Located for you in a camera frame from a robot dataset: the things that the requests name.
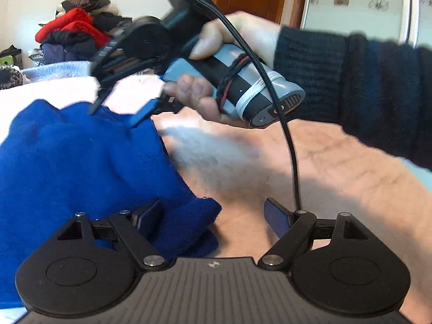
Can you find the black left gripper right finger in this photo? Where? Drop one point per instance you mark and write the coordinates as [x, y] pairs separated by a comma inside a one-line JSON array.
[[296, 232]]

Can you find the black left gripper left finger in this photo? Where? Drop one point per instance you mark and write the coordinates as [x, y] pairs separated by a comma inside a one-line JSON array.
[[128, 232]]

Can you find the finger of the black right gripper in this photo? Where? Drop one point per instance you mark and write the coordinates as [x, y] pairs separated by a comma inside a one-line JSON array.
[[111, 69], [156, 106]]

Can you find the blue knitted sweater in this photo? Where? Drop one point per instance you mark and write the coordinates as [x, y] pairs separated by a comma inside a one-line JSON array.
[[57, 162]]

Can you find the dark knitted sleeve forearm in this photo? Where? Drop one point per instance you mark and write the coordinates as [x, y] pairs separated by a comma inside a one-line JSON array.
[[378, 92]]

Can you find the dark navy clothes pile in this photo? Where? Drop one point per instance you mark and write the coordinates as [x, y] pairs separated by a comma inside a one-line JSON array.
[[68, 47]]

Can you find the person's right hand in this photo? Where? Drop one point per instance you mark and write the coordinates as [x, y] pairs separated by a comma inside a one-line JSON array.
[[195, 92]]

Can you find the light blue towel blanket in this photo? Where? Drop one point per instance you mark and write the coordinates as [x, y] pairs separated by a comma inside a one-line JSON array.
[[57, 71]]

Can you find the red jacket on pile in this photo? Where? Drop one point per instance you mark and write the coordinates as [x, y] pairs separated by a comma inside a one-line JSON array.
[[75, 20]]

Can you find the pink bed blanket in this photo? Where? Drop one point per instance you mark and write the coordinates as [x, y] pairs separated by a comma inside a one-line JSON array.
[[375, 268]]

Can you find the leopard print fuzzy garment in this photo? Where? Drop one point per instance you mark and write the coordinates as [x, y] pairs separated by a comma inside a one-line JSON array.
[[10, 77]]

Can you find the green black bag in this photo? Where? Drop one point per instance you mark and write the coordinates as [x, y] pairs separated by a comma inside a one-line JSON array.
[[11, 56]]

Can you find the white patterned wardrobe panel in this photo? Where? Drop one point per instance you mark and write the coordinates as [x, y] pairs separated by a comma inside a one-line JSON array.
[[403, 21]]

